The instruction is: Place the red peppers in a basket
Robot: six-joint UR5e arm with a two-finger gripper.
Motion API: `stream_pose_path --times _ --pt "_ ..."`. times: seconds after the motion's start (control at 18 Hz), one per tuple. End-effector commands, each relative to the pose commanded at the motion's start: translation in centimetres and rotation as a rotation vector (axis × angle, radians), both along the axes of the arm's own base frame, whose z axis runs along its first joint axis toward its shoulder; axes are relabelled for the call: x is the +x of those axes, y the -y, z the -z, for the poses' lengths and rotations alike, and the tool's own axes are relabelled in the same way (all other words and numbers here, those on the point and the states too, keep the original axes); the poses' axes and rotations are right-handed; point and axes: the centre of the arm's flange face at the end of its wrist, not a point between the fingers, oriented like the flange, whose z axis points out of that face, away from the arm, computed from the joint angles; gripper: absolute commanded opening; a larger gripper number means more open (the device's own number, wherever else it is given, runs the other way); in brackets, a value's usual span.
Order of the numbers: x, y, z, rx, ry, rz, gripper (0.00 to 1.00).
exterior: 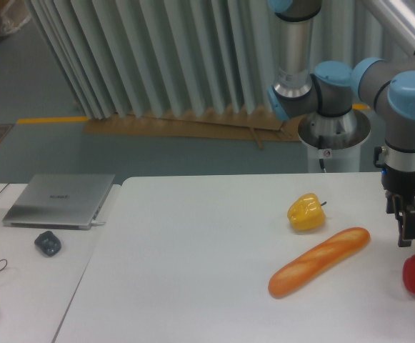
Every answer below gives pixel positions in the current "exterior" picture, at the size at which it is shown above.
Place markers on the black small device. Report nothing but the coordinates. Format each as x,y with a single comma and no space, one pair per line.
48,243

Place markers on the silver closed laptop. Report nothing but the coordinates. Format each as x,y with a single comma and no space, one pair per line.
60,201

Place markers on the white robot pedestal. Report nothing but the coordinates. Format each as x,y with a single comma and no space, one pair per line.
333,145

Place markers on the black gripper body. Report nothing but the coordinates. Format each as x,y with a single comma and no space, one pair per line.
400,183

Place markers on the orange baguette bread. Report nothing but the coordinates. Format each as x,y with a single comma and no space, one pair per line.
317,260

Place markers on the white usb cable plug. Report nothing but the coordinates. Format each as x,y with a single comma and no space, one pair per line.
96,223

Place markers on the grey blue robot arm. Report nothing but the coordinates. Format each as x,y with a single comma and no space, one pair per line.
403,118

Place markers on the pleated grey-green curtain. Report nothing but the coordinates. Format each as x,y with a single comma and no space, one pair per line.
230,62

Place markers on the brown cardboard sheet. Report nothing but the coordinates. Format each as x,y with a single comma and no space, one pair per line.
260,127

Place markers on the yellow bell pepper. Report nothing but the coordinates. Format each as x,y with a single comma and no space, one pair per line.
306,213

